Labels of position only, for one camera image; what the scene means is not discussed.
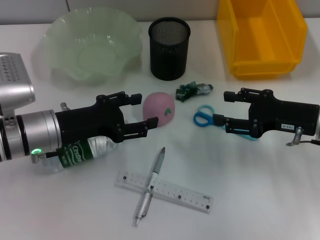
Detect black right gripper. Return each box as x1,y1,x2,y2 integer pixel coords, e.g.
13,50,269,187
212,87,320,139

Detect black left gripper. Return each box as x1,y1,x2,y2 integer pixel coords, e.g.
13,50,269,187
54,90,160,151

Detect pink toy peach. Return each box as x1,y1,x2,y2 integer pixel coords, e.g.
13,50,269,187
142,91,176,128

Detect blue scissors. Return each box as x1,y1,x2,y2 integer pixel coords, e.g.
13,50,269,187
193,104,259,142

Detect green plastic wrapper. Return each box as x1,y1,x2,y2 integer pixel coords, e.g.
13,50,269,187
174,81,215,103

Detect clear green-label water bottle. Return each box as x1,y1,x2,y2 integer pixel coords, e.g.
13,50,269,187
38,136,118,175

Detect transparent plastic ruler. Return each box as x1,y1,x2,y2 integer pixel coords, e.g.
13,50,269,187
114,169,214,215

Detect silver ballpoint pen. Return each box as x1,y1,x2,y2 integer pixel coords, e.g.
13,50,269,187
131,146,166,228

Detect black mesh pen holder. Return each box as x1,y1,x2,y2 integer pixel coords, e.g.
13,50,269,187
147,16,191,81

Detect pale green wavy fruit bowl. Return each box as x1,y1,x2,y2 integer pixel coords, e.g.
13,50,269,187
32,7,144,92

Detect yellow plastic bin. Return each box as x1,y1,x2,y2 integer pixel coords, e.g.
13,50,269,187
216,0,308,81

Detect right gripper cable with plug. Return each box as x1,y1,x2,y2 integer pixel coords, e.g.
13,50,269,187
286,126,320,147

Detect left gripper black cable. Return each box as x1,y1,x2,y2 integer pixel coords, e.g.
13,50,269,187
29,101,70,164

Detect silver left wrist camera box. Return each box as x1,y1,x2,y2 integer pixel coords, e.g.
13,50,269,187
0,52,36,113

